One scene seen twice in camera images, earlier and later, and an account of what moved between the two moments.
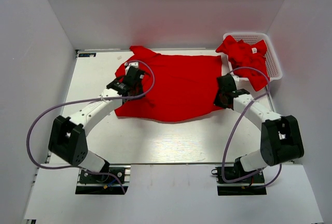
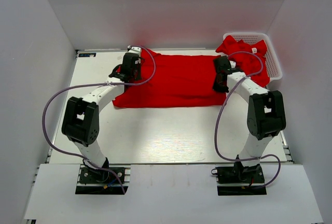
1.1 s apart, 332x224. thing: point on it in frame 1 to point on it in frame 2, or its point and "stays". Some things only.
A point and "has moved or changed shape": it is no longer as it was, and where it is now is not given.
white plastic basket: [274, 70] stays
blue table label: [86, 54] stays
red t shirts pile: [247, 60] stays
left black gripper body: [139, 91] to [137, 72]
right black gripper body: [218, 100] to [220, 87]
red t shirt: [177, 87] has moved or changed shape
